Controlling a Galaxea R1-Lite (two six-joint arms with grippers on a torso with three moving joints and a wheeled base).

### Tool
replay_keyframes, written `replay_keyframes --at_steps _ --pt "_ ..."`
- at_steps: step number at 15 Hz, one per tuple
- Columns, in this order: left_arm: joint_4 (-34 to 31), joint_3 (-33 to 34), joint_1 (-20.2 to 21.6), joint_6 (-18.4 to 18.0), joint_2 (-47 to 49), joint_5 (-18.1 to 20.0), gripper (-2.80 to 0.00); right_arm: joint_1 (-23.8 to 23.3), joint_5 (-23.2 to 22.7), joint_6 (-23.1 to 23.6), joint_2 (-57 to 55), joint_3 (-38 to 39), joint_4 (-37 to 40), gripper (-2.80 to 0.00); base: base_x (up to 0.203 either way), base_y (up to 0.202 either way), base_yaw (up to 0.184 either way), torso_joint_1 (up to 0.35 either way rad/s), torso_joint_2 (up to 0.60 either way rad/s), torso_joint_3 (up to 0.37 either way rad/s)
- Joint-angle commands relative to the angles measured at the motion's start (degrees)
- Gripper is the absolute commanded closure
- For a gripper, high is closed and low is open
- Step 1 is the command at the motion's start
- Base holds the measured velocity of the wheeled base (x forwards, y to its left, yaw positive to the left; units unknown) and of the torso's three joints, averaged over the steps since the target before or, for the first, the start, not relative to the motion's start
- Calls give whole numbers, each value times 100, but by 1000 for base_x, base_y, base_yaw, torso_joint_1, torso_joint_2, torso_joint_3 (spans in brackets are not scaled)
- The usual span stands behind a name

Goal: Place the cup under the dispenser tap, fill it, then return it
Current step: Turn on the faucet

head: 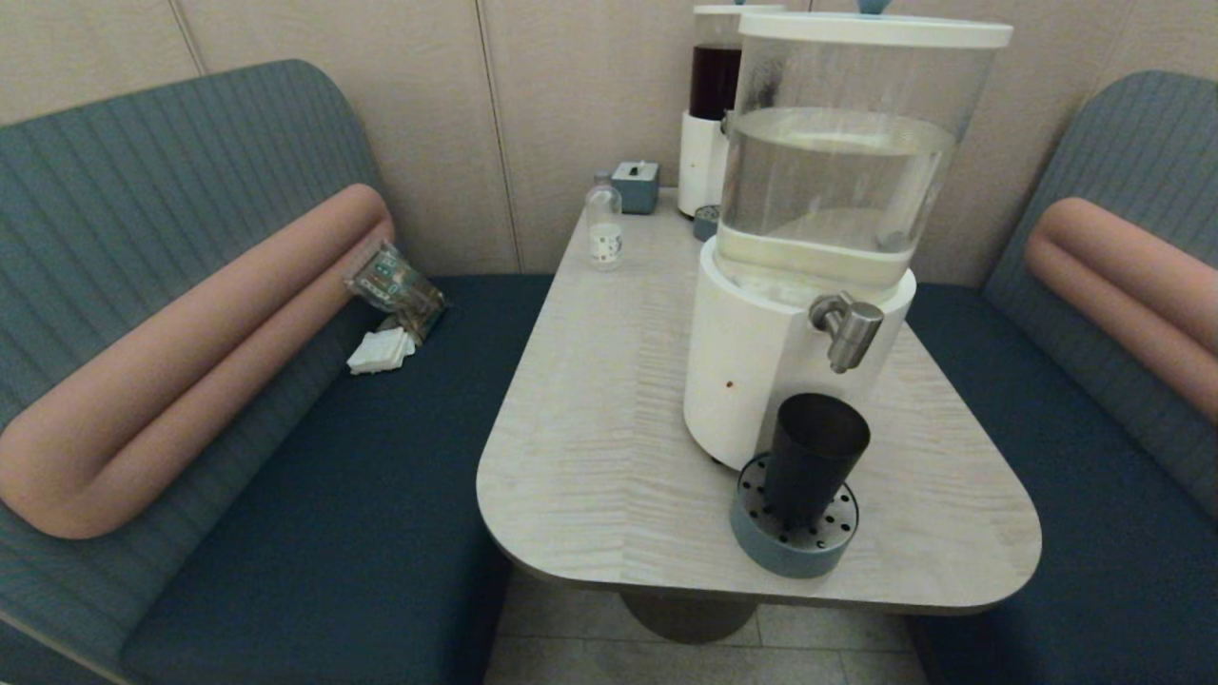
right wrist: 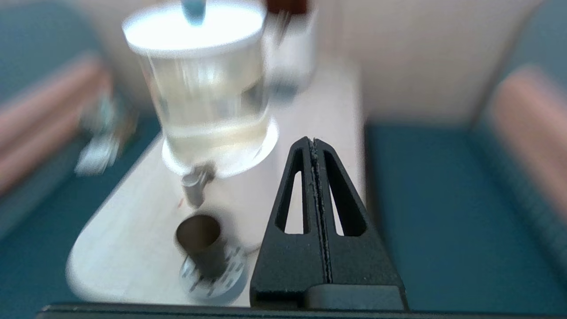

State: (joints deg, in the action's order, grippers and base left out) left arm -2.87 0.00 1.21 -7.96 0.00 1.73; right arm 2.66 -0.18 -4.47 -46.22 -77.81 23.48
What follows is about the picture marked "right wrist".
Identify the pink bolster cushion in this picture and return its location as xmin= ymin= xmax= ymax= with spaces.
xmin=0 ymin=58 xmax=113 ymax=195
xmin=489 ymin=66 xmax=567 ymax=249

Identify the round blue drip tray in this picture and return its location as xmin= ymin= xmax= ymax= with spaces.
xmin=179 ymin=244 xmax=249 ymax=303

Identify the black plastic cup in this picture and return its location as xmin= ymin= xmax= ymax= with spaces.
xmin=176 ymin=215 xmax=229 ymax=280

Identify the teal bench seat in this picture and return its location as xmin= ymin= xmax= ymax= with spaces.
xmin=365 ymin=0 xmax=567 ymax=316
xmin=0 ymin=0 xmax=162 ymax=319

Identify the white napkin stack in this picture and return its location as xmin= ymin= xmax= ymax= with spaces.
xmin=74 ymin=137 xmax=120 ymax=175

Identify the clear water dispenser white base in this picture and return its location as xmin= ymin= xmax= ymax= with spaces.
xmin=122 ymin=0 xmax=280 ymax=222

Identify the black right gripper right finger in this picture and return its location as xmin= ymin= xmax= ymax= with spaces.
xmin=314 ymin=138 xmax=409 ymax=311

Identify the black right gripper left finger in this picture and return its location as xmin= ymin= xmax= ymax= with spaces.
xmin=250 ymin=136 xmax=330 ymax=309

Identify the dark drink dispenser white base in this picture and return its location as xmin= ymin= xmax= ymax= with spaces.
xmin=264 ymin=0 xmax=319 ymax=89

